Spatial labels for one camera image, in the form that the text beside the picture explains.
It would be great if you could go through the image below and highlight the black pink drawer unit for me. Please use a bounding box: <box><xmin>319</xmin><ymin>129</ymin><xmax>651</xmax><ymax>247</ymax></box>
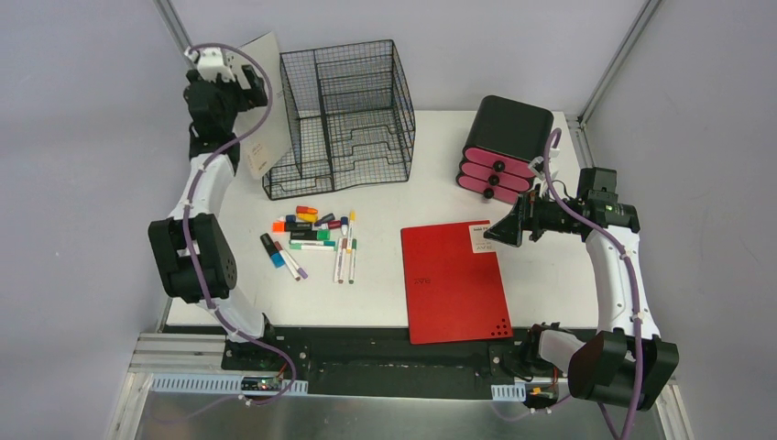
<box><xmin>455</xmin><ymin>95</ymin><xmax>554</xmax><ymax>205</ymax></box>

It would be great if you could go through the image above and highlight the purple cap white marker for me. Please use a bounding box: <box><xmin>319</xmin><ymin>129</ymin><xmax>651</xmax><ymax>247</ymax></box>
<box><xmin>274</xmin><ymin>241</ymin><xmax>308</xmax><ymax>281</ymax></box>

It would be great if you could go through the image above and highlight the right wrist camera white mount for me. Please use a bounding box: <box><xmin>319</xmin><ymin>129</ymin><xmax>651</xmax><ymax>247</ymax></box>
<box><xmin>529</xmin><ymin>128</ymin><xmax>563</xmax><ymax>181</ymax></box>

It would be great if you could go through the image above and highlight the brown cap white marker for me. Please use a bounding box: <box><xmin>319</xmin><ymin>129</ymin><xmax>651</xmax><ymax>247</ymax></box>
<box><xmin>333</xmin><ymin>238</ymin><xmax>348</xmax><ymax>284</ymax></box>

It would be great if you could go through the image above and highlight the orange cap black marker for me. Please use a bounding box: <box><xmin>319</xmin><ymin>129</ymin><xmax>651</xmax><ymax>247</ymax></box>
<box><xmin>271</xmin><ymin>222</ymin><xmax>313</xmax><ymax>233</ymax></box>

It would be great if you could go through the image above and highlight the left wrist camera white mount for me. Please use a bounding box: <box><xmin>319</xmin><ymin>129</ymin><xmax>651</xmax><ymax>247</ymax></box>
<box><xmin>184</xmin><ymin>47</ymin><xmax>237</xmax><ymax>83</ymax></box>

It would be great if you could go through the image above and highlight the yellow cap white marker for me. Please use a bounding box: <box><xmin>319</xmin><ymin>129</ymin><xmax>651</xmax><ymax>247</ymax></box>
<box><xmin>340</xmin><ymin>210</ymin><xmax>356</xmax><ymax>237</ymax></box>

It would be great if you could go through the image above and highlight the red A4 folder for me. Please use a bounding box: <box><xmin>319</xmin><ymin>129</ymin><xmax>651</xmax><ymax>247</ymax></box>
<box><xmin>400</xmin><ymin>220</ymin><xmax>514</xmax><ymax>345</ymax></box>

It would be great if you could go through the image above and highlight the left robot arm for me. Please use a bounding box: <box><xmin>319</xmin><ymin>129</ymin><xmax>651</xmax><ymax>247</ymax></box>
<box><xmin>148</xmin><ymin>64</ymin><xmax>279</xmax><ymax>371</ymax></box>

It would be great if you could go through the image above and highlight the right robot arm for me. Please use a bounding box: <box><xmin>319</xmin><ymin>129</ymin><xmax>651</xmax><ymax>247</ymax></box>
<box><xmin>483</xmin><ymin>167</ymin><xmax>679</xmax><ymax>411</ymax></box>

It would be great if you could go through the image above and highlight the white A4 folder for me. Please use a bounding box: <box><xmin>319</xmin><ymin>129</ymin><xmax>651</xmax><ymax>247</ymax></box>
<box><xmin>234</xmin><ymin>32</ymin><xmax>292</xmax><ymax>182</ymax></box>

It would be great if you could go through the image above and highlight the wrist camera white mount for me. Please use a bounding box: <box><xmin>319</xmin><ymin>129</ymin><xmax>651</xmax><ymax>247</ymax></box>
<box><xmin>184</xmin><ymin>47</ymin><xmax>237</xmax><ymax>83</ymax></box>
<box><xmin>529</xmin><ymin>128</ymin><xmax>563</xmax><ymax>181</ymax></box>

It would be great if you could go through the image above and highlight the black mounting base plate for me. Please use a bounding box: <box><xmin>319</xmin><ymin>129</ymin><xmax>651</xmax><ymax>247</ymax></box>
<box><xmin>221</xmin><ymin>326</ymin><xmax>562</xmax><ymax>400</ymax></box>

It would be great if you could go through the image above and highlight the black wire mesh desk organizer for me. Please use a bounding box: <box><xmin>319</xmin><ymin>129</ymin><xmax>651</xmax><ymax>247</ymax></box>
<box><xmin>262</xmin><ymin>39</ymin><xmax>416</xmax><ymax>201</ymax></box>

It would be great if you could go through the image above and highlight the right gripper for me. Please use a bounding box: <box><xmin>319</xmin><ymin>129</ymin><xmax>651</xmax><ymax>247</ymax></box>
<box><xmin>484</xmin><ymin>184</ymin><xmax>581</xmax><ymax>248</ymax></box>

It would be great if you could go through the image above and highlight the black blue marker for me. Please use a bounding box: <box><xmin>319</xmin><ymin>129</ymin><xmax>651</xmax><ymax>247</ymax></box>
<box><xmin>260</xmin><ymin>234</ymin><xmax>285</xmax><ymax>269</ymax></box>

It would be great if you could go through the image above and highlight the green cap black marker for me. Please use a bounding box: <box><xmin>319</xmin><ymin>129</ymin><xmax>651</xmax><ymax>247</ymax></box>
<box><xmin>290</xmin><ymin>229</ymin><xmax>331</xmax><ymax>241</ymax></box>

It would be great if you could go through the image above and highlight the yellow highlighter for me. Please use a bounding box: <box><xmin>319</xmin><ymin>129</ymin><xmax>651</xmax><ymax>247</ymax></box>
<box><xmin>296</xmin><ymin>213</ymin><xmax>318</xmax><ymax>223</ymax></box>

